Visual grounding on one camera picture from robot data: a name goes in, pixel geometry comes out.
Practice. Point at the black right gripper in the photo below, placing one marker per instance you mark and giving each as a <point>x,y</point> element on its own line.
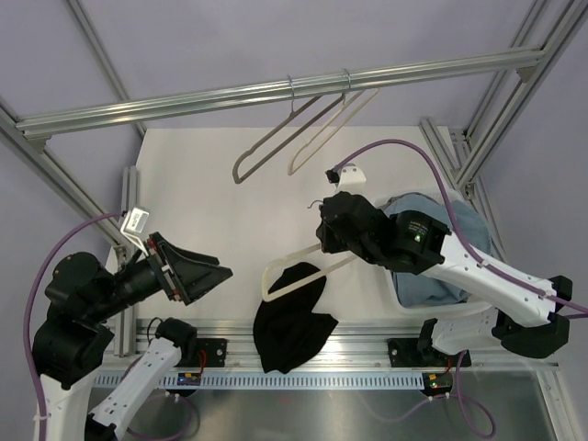
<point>328,243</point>

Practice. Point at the aluminium frame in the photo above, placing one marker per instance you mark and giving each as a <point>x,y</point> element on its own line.
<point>86,84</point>

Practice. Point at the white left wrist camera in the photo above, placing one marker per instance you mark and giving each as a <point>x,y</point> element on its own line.
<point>134,221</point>

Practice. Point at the white plastic basket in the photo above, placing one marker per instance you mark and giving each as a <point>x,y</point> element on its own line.
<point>418,291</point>

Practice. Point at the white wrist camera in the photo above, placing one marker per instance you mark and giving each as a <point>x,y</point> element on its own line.
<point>349,178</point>
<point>134,221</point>

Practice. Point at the cream hanger of black garment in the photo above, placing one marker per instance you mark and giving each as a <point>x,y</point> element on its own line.
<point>309,273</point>

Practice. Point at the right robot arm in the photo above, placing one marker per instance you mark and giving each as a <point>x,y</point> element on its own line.
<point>524,317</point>

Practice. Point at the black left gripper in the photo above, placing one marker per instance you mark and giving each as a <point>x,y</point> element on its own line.
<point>189,280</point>

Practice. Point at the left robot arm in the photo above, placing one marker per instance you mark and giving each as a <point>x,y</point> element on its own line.
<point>68,349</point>

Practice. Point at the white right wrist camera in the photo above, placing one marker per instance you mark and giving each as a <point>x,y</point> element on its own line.
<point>349,178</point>

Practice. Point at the black garment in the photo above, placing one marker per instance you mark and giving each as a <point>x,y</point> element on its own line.
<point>288,332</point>

